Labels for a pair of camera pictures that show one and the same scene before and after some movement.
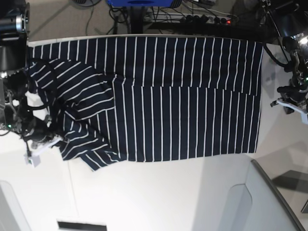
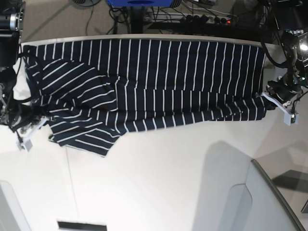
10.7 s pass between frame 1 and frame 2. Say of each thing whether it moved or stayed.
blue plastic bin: stayed
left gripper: moved
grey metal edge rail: stayed
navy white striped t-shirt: moved
